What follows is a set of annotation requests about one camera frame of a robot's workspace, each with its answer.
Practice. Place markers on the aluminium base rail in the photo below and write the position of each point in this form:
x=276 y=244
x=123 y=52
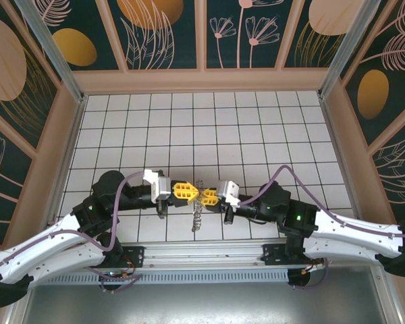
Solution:
x=202 y=253

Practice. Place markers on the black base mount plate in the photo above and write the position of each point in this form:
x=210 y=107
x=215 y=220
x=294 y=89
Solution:
x=135 y=253
x=273 y=256

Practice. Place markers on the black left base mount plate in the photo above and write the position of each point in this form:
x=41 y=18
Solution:
x=135 y=253

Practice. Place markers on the grey metal sheet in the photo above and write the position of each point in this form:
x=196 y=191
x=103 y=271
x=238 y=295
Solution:
x=202 y=303

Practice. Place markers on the silver keyring with keys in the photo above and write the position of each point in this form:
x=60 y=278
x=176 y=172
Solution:
x=197 y=219

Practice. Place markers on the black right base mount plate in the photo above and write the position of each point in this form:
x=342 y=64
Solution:
x=273 y=256

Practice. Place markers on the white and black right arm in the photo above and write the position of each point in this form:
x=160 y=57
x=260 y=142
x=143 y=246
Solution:
x=351 y=233

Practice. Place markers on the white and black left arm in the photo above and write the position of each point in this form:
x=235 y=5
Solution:
x=37 y=249

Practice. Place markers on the aluminium frame post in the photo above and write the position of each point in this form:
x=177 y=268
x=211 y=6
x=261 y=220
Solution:
x=50 y=44
x=352 y=44

